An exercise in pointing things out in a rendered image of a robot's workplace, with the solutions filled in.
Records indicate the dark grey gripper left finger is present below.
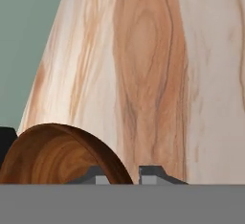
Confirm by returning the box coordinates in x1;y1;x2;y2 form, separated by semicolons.
66;165;111;186

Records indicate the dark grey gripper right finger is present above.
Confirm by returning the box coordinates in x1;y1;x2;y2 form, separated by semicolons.
138;165;189;186

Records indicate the brown wooden bowl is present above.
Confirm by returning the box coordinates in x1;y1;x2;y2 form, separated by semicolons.
0;123;134;185

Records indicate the black appliance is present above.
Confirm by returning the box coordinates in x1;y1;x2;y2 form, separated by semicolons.
0;125;19;168

